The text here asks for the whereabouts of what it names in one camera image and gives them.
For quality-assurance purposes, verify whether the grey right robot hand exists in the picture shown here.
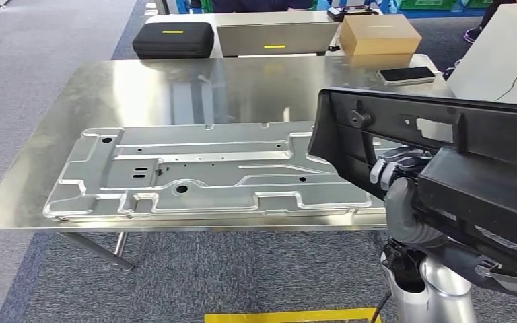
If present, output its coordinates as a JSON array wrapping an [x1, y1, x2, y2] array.
[[370, 146, 447, 248]]

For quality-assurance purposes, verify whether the long black plastic part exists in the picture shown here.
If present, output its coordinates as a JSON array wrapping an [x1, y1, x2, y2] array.
[[307, 87, 517, 304]]

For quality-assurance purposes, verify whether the black smartphone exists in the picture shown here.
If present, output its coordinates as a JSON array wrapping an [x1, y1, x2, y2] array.
[[376, 65, 436, 86]]

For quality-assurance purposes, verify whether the yellow floor tape square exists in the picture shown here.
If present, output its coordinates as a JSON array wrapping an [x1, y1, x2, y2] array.
[[203, 308, 382, 323]]

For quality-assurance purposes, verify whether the tan cardboard box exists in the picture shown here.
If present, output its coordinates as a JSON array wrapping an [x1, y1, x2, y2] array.
[[339, 14, 423, 57]]

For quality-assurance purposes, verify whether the stamped silver metal panel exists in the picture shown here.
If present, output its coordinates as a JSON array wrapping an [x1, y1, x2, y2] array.
[[42, 121, 386, 223]]

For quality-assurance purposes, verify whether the person's foot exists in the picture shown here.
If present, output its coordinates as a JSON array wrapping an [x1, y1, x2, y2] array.
[[463, 26, 483, 44]]

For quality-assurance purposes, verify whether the blue panel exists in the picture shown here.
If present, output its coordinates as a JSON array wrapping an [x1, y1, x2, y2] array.
[[388, 0, 487, 19]]

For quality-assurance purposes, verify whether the black handheld device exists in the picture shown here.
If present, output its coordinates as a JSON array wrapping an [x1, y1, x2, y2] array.
[[327, 5, 380, 22]]

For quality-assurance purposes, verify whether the light grey box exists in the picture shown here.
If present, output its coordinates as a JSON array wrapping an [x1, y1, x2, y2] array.
[[215, 21, 341, 58]]

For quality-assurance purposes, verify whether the person's leg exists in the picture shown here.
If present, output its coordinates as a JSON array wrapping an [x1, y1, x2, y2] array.
[[479, 0, 517, 32]]

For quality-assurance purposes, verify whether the person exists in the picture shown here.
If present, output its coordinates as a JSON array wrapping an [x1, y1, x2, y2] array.
[[211, 0, 315, 13]]

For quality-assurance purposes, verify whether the stainless steel table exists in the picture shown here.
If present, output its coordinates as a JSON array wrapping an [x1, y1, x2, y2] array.
[[0, 53, 458, 271]]

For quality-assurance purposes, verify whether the black box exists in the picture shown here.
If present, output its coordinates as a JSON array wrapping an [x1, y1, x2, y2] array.
[[132, 22, 215, 60]]

